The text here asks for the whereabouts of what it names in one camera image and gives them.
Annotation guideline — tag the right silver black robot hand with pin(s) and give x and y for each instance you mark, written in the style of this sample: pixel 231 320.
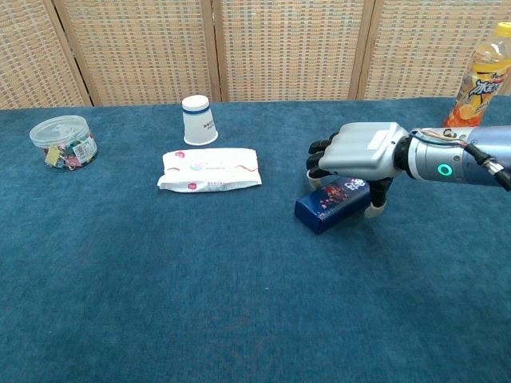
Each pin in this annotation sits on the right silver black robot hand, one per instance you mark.
pixel 359 149

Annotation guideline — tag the blue and white glasses box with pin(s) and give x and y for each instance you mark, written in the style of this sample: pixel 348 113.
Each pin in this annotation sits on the blue and white glasses box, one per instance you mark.
pixel 331 207

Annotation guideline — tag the woven bamboo folding screen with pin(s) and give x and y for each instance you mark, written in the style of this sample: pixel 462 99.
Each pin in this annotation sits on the woven bamboo folding screen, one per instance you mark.
pixel 279 48

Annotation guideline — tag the orange drink bottle yellow cap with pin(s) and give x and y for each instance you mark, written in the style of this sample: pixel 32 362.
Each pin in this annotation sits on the orange drink bottle yellow cap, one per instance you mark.
pixel 479 88

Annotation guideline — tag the white wet wipes pack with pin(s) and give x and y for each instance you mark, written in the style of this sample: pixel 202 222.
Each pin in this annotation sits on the white wet wipes pack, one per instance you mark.
pixel 207 169

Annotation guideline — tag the upturned white paper cup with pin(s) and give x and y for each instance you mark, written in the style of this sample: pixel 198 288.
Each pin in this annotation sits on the upturned white paper cup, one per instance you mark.
pixel 199 123

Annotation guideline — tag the blue felt table cloth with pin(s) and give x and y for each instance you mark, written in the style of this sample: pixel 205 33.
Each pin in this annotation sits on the blue felt table cloth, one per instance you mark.
pixel 199 279

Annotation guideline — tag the clear tub of coloured clips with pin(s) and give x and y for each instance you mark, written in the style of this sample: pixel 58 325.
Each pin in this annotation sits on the clear tub of coloured clips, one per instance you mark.
pixel 60 139

